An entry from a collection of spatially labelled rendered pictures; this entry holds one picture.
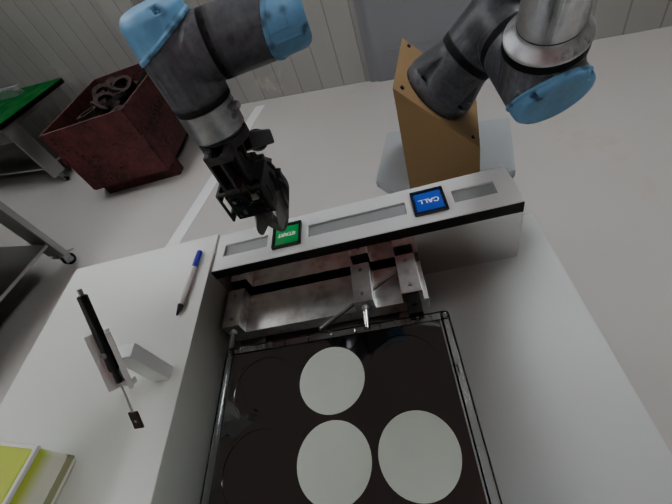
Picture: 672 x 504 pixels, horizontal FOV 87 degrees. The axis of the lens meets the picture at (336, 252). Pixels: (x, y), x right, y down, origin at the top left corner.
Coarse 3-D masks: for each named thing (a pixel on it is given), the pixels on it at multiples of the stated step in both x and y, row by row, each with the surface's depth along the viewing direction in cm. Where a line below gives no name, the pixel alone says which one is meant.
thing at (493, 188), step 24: (504, 168) 61; (408, 192) 64; (456, 192) 61; (480, 192) 59; (504, 192) 57; (312, 216) 67; (336, 216) 65; (360, 216) 64; (384, 216) 62; (408, 216) 60; (432, 216) 59; (456, 216) 57; (240, 240) 69; (264, 240) 68; (312, 240) 63; (336, 240) 62; (216, 264) 67; (240, 264) 65
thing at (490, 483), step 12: (444, 312) 54; (444, 324) 53; (456, 348) 50; (456, 372) 48; (468, 384) 47; (468, 396) 45; (468, 408) 45; (468, 420) 44; (480, 432) 43; (480, 456) 41; (480, 468) 41; (492, 468) 40; (492, 480) 39; (492, 492) 39
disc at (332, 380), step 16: (320, 352) 56; (336, 352) 55; (352, 352) 54; (304, 368) 55; (320, 368) 54; (336, 368) 53; (352, 368) 53; (304, 384) 53; (320, 384) 52; (336, 384) 52; (352, 384) 51; (304, 400) 52; (320, 400) 51; (336, 400) 50; (352, 400) 50
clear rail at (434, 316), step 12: (432, 312) 54; (372, 324) 56; (384, 324) 55; (396, 324) 55; (408, 324) 55; (300, 336) 58; (312, 336) 58; (324, 336) 57; (336, 336) 57; (240, 348) 60; (252, 348) 60; (264, 348) 59; (276, 348) 59
